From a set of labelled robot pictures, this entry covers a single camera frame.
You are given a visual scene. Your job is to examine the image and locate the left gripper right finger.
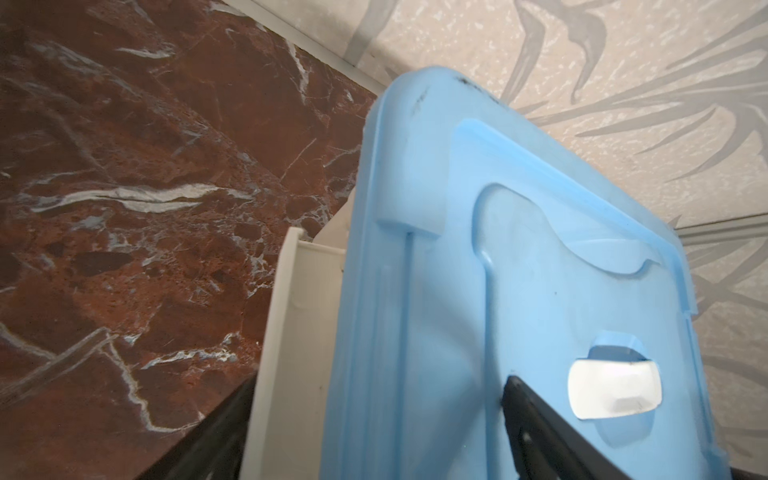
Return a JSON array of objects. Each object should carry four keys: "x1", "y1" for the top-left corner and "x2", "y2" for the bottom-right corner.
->
[{"x1": 501, "y1": 376, "x2": 628, "y2": 479}]

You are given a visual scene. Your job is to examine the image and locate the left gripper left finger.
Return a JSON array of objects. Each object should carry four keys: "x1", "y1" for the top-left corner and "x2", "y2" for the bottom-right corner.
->
[{"x1": 138, "y1": 375, "x2": 257, "y2": 480}]

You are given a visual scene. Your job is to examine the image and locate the white plastic storage bin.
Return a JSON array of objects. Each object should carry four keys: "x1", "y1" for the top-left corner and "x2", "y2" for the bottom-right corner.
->
[{"x1": 239, "y1": 201, "x2": 353, "y2": 479}]

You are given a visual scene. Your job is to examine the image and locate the blue plastic bin lid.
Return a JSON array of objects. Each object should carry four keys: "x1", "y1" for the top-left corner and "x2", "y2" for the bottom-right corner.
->
[{"x1": 320, "y1": 67, "x2": 731, "y2": 479}]

